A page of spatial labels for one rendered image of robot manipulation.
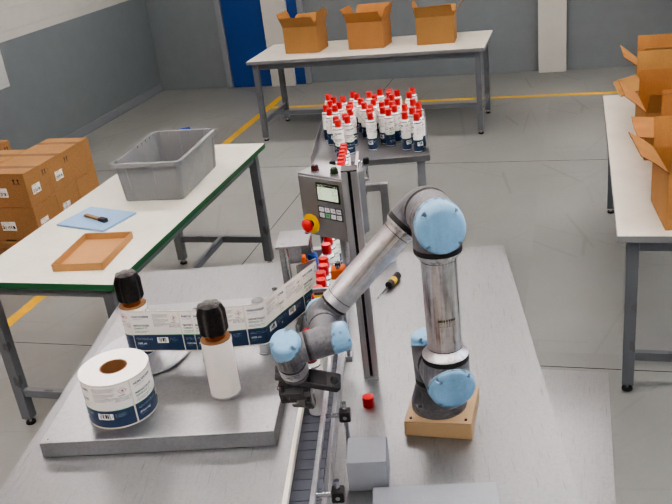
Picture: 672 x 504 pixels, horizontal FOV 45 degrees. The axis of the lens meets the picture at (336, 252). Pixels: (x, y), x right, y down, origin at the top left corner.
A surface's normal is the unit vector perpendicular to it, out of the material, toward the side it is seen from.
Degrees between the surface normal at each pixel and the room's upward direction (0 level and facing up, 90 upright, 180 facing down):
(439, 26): 91
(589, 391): 0
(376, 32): 90
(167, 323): 90
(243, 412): 0
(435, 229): 80
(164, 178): 95
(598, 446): 0
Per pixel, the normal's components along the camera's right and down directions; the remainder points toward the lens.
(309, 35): -0.32, 0.42
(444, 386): 0.15, 0.48
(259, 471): -0.11, -0.90
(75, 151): 0.95, 0.02
